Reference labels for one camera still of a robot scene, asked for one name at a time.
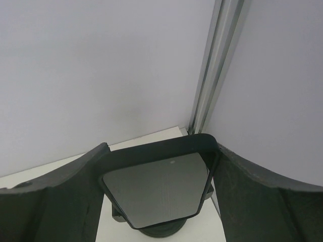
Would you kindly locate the left aluminium frame post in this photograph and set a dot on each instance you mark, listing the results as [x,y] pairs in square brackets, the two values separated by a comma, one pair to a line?
[227,21]

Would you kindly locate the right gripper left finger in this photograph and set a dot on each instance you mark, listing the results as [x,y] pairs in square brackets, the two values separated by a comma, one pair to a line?
[61,205]

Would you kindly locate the black smartphone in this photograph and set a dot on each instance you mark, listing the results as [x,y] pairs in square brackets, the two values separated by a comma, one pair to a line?
[159,182]

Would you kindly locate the black phone stand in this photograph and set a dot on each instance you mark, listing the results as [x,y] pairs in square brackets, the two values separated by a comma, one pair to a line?
[155,231]

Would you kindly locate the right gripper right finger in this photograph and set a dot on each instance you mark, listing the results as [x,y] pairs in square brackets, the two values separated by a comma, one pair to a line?
[257,204]

